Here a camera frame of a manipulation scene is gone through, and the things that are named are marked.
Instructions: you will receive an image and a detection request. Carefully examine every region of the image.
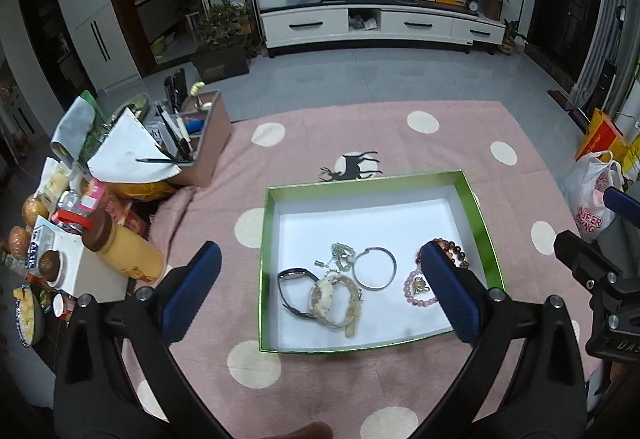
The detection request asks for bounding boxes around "bunch of pens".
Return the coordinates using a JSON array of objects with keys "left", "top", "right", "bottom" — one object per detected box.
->
[{"left": 155, "top": 74, "right": 198, "bottom": 162}]

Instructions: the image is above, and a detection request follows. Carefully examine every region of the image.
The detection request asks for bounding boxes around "cream packet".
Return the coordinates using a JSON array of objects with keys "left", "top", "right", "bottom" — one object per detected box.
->
[{"left": 40, "top": 159, "right": 73, "bottom": 204}]

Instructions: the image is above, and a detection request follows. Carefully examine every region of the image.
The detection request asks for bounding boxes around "small floor potted plant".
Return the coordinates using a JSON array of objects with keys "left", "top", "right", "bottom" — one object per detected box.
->
[{"left": 500, "top": 19, "right": 528, "bottom": 57}]

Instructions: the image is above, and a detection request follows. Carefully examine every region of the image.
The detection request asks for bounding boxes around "dark door mat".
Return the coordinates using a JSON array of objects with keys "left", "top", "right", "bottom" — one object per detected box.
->
[{"left": 547, "top": 89, "right": 583, "bottom": 112}]

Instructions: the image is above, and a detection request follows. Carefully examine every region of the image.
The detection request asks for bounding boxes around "white plastic bag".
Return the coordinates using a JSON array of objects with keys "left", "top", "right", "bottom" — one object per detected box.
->
[{"left": 559, "top": 150, "right": 626, "bottom": 242}]

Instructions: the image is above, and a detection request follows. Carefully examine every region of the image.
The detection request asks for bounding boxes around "yellow paper bag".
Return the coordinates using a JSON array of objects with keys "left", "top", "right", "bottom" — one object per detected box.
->
[{"left": 575, "top": 108, "right": 628, "bottom": 164}]

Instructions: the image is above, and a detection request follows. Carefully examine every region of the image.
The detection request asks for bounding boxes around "pink carton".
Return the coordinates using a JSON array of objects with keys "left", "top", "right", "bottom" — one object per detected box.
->
[{"left": 82, "top": 181, "right": 108, "bottom": 212}]

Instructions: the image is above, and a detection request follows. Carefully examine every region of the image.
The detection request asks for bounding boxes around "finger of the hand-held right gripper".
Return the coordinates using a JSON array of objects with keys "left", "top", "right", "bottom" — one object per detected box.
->
[
  {"left": 553, "top": 230, "right": 626, "bottom": 292},
  {"left": 602, "top": 186, "right": 640, "bottom": 222}
]

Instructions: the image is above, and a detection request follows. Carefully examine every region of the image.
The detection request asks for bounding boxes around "cream plastic wristwatch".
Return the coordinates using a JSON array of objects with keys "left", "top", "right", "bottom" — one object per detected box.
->
[{"left": 307, "top": 271, "right": 364, "bottom": 337}]

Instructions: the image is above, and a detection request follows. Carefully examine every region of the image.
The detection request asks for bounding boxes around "brown bun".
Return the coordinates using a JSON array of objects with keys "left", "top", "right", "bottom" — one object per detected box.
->
[
  {"left": 22, "top": 196, "right": 46, "bottom": 225},
  {"left": 7, "top": 226, "right": 33, "bottom": 257}
]

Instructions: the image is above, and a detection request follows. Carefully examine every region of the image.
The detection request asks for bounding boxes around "pink bead bracelet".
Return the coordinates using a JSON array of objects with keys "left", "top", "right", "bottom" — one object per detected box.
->
[{"left": 402, "top": 269, "right": 441, "bottom": 307}]

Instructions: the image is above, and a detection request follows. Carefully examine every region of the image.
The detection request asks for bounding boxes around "yellow patterned bag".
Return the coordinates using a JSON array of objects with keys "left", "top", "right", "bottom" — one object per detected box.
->
[{"left": 622, "top": 146, "right": 640, "bottom": 184}]

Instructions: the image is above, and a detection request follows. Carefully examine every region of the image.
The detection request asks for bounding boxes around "orange snack packet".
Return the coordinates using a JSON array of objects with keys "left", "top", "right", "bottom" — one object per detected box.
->
[{"left": 112, "top": 181, "right": 176, "bottom": 202}]

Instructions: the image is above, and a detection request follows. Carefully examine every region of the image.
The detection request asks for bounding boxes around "person's left hand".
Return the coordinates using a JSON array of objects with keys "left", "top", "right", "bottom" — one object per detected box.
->
[{"left": 295, "top": 420, "right": 335, "bottom": 439}]

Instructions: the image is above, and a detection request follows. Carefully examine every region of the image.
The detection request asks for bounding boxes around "green and grey bag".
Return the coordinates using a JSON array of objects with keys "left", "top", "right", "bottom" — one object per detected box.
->
[{"left": 50, "top": 91, "right": 108, "bottom": 160}]

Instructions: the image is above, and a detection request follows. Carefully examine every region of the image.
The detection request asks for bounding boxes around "silver bangle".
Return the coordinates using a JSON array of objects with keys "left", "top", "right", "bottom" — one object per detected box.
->
[{"left": 352, "top": 246, "right": 397, "bottom": 291}]

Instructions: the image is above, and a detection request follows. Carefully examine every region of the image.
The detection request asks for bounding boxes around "pink desk organizer box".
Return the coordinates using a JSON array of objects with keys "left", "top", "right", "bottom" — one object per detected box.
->
[{"left": 160, "top": 89, "right": 233, "bottom": 190}]

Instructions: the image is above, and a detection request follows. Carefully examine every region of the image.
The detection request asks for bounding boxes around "clear bottle red label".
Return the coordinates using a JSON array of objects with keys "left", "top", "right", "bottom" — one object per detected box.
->
[{"left": 57, "top": 189, "right": 93, "bottom": 235}]

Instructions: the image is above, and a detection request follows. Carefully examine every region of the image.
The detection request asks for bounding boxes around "white paper sheet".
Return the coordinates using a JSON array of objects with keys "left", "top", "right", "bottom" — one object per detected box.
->
[{"left": 87, "top": 106, "right": 183, "bottom": 182}]

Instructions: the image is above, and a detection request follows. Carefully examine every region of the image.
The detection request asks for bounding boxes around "blue and white carton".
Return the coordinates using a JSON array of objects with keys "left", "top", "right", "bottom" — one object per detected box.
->
[{"left": 27, "top": 219, "right": 56, "bottom": 270}]

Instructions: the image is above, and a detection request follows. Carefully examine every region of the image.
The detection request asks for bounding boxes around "yellow bottle brown cap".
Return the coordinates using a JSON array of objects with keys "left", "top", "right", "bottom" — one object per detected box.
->
[{"left": 82, "top": 209, "right": 166, "bottom": 284}]

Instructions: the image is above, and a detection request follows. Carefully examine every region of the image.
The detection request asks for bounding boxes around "brown bead bracelet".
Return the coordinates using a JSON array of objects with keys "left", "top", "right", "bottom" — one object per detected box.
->
[{"left": 415, "top": 237, "right": 469, "bottom": 270}]

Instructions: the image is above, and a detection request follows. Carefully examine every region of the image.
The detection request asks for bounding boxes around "sparkly rhinestone jewelry piece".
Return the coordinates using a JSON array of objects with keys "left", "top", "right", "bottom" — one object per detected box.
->
[{"left": 330, "top": 241, "right": 357, "bottom": 271}]

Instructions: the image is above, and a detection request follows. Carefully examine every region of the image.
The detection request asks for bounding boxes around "green cardboard box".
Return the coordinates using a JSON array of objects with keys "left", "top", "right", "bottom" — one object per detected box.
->
[{"left": 257, "top": 170, "right": 506, "bottom": 355}]

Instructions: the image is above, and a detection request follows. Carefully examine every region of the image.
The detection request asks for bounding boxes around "upright stick vacuum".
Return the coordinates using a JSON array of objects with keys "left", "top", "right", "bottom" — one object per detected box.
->
[{"left": 572, "top": 6, "right": 626, "bottom": 112}]

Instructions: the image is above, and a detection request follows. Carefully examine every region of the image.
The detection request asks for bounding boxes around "black strap wristwatch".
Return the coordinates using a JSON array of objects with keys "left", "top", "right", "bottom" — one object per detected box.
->
[{"left": 277, "top": 267, "right": 321, "bottom": 320}]

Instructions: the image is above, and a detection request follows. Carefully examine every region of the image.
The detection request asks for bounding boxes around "large potted plant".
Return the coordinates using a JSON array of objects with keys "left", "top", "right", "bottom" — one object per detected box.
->
[{"left": 192, "top": 0, "right": 256, "bottom": 84}]

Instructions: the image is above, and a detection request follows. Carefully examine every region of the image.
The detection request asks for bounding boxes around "plate of food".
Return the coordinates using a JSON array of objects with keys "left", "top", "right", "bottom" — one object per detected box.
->
[{"left": 12, "top": 284, "right": 46, "bottom": 347}]

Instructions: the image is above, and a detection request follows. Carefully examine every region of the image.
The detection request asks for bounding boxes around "white television cabinet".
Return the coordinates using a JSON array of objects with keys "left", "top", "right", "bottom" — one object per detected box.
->
[{"left": 259, "top": 0, "right": 507, "bottom": 57}]

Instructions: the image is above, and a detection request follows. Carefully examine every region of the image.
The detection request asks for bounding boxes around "grey sofa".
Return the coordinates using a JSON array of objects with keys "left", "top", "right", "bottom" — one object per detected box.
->
[{"left": 595, "top": 209, "right": 640, "bottom": 265}]

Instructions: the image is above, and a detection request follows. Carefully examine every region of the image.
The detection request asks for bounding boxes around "red snack packet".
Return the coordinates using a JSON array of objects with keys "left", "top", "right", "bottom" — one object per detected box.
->
[{"left": 102, "top": 196, "right": 148, "bottom": 235}]

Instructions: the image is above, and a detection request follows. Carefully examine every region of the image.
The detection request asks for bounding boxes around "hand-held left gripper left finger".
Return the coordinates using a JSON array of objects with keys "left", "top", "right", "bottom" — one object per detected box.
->
[{"left": 52, "top": 240, "right": 223, "bottom": 439}]

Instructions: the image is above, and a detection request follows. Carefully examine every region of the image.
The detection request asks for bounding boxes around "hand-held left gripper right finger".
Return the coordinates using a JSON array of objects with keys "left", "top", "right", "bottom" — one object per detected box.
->
[{"left": 415, "top": 240, "right": 588, "bottom": 439}]

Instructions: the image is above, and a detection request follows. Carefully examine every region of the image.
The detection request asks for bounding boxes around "brown lidded cup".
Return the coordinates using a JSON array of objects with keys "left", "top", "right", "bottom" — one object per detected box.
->
[{"left": 39, "top": 250, "right": 68, "bottom": 290}]

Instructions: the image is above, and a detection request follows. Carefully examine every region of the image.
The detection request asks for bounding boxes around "pink polka dot blanket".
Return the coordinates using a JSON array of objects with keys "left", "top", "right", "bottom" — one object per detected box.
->
[{"left": 120, "top": 101, "right": 601, "bottom": 439}]

